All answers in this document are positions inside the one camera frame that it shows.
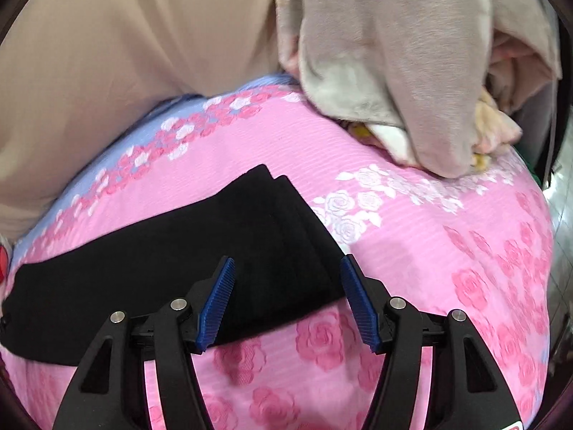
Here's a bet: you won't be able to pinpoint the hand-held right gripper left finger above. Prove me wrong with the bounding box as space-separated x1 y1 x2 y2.
53 256 236 430

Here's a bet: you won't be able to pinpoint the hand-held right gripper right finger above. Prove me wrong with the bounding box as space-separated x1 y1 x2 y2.
339 254 522 430

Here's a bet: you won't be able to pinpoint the black pants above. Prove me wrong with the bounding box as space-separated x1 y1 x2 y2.
0 164 347 367

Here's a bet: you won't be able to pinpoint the pink floral quilt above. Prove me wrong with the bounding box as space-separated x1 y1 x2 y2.
0 74 556 430

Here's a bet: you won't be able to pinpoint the dark stand pole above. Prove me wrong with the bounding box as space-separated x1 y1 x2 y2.
539 76 565 189

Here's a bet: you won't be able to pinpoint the beige cloth headboard cover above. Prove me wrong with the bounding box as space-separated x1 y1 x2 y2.
0 0 287 243

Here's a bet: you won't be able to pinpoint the grey plush blanket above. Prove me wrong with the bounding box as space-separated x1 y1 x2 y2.
273 0 562 177

